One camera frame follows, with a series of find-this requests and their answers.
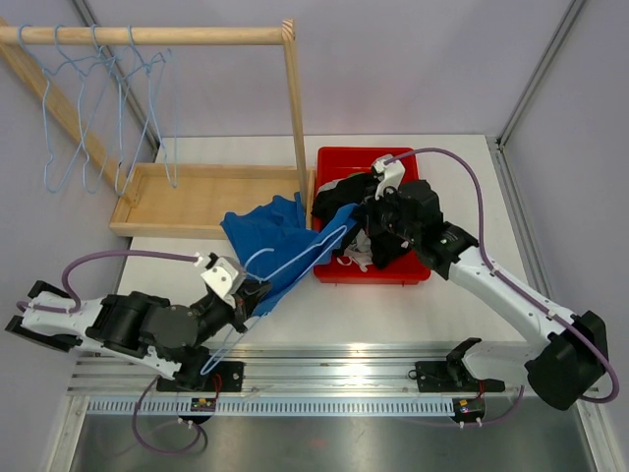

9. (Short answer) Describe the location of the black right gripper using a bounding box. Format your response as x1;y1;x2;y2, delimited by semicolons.
352;182;421;244

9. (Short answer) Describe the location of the black tank top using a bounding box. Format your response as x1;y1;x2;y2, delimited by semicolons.
311;172;443;270

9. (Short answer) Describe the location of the blue tank top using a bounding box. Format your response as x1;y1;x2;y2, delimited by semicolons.
221;196;356;305

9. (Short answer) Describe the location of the white camisole tank top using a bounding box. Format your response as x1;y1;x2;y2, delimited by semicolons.
336;248;373;272

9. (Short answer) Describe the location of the light blue hanger of black top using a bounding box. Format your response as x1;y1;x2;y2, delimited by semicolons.
126;23;179;190

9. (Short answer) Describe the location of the light blue hanger of green top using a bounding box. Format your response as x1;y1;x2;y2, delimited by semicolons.
52;22;148;194

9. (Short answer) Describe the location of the light blue hanger of grey top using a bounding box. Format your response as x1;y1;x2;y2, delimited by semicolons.
90;24;173;197

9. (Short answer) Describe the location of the light blue hanger of white top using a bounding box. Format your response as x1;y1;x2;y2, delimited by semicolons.
15;25;121;194

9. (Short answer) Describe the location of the grey tank top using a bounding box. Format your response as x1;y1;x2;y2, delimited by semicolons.
312;174;377;256

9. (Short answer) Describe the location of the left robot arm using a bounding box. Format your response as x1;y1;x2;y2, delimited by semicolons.
5;279;271;391

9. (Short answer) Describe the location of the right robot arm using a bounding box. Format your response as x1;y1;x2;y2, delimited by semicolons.
366;180;615;410

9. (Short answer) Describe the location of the red plastic bin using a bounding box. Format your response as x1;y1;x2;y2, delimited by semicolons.
314;147;431;285

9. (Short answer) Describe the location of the wooden clothes rack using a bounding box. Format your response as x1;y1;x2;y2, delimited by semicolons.
1;20;315;239

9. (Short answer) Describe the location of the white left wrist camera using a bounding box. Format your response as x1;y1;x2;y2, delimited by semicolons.
194;253;246;308

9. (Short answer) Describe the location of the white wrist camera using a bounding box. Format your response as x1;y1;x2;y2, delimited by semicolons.
371;154;405;200
194;253;246;308

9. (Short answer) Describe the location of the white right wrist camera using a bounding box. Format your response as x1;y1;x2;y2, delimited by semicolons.
371;154;405;200

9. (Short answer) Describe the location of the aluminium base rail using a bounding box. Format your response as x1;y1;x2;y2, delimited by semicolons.
66;341;601;418

